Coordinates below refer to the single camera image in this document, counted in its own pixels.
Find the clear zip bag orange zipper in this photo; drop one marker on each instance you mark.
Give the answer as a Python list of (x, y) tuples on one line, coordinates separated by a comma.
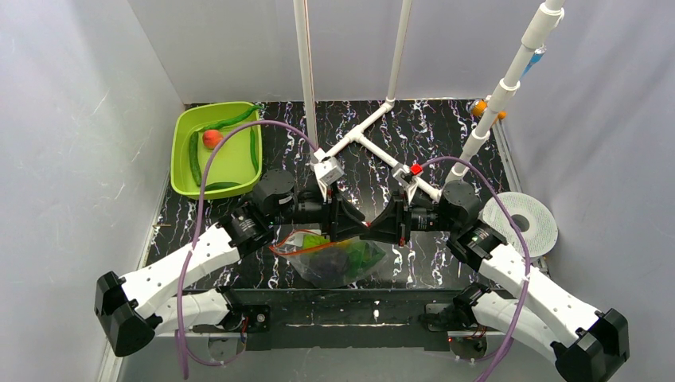
[(289, 248)]

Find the toy green lime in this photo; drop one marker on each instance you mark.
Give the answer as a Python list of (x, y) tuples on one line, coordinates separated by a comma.
[(314, 242)]

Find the green plastic basin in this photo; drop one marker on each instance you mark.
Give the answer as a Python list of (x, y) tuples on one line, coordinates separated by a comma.
[(231, 172)]

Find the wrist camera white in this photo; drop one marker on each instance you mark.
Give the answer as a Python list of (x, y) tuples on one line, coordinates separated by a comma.
[(407, 178), (327, 170)]

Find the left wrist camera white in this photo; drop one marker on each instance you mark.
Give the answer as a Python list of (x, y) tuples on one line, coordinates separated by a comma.
[(327, 170)]

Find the toy green bean pod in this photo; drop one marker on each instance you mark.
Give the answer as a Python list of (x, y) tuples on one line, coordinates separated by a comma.
[(255, 151)]

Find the toy yellow corn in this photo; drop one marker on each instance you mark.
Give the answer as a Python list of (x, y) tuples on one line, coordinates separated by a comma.
[(348, 246)]

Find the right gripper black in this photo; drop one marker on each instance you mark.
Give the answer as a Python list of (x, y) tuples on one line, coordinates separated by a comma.
[(399, 220)]

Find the toy green chili pepper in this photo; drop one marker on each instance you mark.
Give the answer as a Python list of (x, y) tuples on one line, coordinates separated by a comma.
[(232, 121)]

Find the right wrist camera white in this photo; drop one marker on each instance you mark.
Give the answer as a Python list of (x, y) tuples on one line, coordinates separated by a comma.
[(407, 178)]

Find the aluminium rail frame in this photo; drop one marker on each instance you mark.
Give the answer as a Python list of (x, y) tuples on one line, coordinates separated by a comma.
[(586, 344)]

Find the toy peach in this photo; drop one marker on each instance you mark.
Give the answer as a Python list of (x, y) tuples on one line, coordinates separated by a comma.
[(211, 138)]

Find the black marble pattern mat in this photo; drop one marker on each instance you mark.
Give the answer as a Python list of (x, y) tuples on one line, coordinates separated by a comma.
[(414, 131)]

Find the orange clamp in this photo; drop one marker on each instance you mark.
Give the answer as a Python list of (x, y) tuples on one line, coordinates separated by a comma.
[(478, 107)]

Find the white filament spool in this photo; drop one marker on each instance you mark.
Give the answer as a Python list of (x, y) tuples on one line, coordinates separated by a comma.
[(536, 223)]

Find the toy green cucumber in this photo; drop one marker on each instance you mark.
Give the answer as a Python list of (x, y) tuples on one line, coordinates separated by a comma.
[(194, 164)]

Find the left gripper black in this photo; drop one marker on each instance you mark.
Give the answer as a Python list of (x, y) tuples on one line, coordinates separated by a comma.
[(333, 217)]

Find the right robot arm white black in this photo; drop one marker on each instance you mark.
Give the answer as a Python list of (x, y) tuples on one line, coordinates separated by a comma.
[(584, 343)]

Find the toy bok choy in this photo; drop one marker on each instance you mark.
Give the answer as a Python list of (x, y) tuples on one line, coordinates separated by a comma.
[(362, 261)]

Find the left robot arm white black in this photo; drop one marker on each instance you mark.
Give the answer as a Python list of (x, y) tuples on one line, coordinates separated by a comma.
[(134, 307)]

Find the toy purple eggplant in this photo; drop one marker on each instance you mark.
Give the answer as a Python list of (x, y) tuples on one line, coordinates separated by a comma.
[(330, 269)]

